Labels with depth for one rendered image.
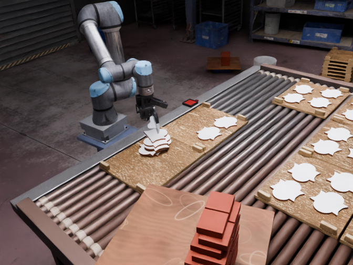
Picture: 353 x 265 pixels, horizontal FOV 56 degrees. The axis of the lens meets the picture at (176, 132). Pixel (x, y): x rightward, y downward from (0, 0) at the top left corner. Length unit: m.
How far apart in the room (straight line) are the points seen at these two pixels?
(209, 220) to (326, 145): 1.08
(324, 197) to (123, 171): 0.90
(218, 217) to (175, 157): 0.83
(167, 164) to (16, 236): 1.59
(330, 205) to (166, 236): 0.68
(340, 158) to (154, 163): 0.90
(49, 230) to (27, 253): 1.31
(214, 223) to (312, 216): 0.64
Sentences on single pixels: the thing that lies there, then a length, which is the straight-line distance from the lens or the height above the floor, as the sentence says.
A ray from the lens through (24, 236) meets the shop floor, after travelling 2.85.
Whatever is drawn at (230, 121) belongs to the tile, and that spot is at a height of 0.95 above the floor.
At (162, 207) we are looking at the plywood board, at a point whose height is 1.04.
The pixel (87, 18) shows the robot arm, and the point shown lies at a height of 1.55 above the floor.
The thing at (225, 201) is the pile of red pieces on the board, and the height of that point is 1.29.
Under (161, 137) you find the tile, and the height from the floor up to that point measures 1.00.
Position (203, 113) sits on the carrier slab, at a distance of 2.05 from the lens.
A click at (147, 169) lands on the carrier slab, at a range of 1.61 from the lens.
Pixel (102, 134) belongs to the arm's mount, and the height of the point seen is 0.94.
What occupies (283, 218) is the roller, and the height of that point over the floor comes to 0.91.
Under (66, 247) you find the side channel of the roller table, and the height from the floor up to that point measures 0.95.
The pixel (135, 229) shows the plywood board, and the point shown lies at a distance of 1.20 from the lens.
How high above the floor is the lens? 1.92
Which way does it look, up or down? 32 degrees down
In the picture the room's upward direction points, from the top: 3 degrees counter-clockwise
